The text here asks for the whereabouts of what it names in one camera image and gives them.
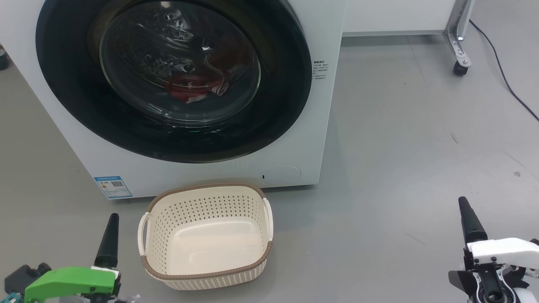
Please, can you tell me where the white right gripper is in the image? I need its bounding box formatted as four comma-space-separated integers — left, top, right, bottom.
448, 197, 539, 303

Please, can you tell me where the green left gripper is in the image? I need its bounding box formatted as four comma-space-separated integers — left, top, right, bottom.
24, 213, 121, 303

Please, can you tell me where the red and white garment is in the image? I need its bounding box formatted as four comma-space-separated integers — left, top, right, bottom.
163, 42, 249, 104

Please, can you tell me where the washing machine glass door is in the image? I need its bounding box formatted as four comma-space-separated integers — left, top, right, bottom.
35, 0, 313, 164

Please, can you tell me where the cream perforated laundry basket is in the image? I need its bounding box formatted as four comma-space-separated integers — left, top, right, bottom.
137, 182, 274, 291

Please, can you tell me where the white front-load washing machine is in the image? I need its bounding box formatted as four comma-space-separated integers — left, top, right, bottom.
0, 0, 347, 200

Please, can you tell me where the blue energy label sticker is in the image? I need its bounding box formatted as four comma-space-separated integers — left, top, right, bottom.
93, 176, 133, 199

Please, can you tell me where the round filter cover flap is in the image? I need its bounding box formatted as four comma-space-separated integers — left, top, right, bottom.
259, 165, 302, 186

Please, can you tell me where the silver metal cart leg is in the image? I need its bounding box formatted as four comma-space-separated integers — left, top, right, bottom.
442, 0, 475, 68

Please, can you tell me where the white cabinet panel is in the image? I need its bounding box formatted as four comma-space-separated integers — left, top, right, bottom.
342, 0, 459, 37

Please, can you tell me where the thin black floor cable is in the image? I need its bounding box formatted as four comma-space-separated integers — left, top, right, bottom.
469, 19, 539, 122

